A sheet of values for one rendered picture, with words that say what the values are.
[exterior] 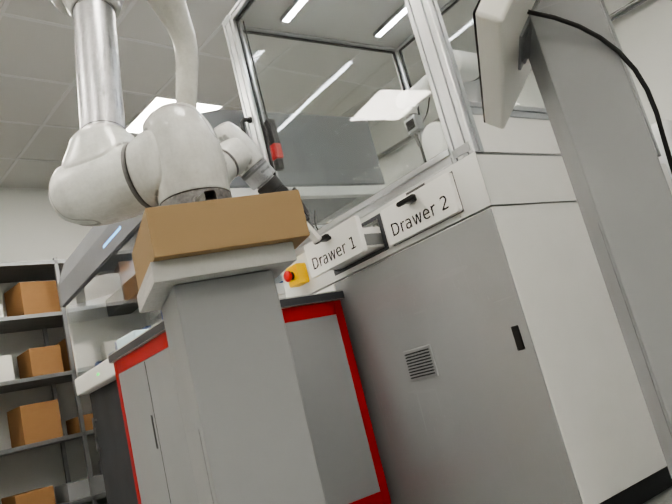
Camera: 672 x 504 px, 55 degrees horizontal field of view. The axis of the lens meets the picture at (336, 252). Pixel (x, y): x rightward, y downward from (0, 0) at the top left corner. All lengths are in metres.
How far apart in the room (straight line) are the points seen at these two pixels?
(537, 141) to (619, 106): 0.72
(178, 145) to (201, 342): 0.41
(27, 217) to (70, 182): 4.77
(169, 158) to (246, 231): 0.25
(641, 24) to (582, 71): 3.92
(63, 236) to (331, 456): 4.66
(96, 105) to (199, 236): 0.50
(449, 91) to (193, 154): 0.73
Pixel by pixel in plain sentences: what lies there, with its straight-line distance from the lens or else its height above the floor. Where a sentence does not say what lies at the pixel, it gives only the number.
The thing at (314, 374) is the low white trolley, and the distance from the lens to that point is 1.99.
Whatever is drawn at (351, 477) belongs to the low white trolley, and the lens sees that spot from 2.03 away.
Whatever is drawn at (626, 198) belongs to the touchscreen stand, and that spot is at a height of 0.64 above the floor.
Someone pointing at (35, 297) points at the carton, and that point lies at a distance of 5.57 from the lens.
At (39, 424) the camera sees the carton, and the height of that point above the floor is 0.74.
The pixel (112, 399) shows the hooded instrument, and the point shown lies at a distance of 3.90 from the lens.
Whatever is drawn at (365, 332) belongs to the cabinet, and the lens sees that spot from 2.07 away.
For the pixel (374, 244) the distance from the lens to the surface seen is 1.93.
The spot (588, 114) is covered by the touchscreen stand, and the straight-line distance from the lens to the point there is 1.22.
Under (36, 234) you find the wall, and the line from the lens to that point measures 6.23.
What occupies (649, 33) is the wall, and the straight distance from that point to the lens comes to 5.12.
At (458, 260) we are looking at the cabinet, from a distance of 1.74.
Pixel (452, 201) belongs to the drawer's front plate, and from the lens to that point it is 1.72.
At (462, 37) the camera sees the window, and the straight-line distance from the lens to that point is 1.92.
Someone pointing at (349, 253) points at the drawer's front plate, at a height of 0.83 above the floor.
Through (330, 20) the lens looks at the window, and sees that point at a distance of 2.22.
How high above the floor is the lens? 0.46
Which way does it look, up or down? 12 degrees up
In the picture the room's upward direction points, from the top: 14 degrees counter-clockwise
